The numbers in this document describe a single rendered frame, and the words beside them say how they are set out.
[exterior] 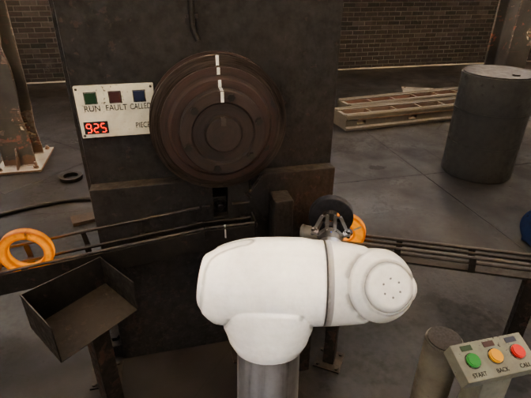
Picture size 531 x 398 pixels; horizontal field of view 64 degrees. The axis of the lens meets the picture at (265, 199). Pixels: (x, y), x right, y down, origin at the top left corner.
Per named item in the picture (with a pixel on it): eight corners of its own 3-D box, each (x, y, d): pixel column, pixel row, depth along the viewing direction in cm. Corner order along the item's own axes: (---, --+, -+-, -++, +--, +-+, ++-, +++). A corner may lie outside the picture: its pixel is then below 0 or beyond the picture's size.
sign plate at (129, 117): (83, 137, 151) (73, 85, 143) (158, 131, 157) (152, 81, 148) (82, 138, 150) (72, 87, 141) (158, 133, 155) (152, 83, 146)
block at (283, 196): (267, 239, 184) (268, 189, 173) (285, 237, 186) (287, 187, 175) (273, 253, 175) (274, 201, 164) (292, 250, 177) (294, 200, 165)
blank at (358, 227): (338, 251, 170) (337, 256, 167) (318, 220, 166) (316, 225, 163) (373, 238, 163) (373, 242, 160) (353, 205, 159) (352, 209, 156)
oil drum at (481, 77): (427, 160, 406) (446, 64, 364) (481, 155, 418) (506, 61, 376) (467, 188, 355) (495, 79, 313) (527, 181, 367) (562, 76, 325)
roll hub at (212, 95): (182, 171, 146) (175, 89, 133) (262, 164, 152) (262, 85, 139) (183, 178, 141) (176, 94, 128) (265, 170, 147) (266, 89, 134)
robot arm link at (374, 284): (395, 243, 75) (318, 242, 75) (433, 239, 57) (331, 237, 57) (396, 320, 73) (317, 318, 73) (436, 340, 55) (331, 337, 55)
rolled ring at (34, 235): (-17, 249, 149) (-14, 243, 152) (21, 283, 158) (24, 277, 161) (28, 223, 148) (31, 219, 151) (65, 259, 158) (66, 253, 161)
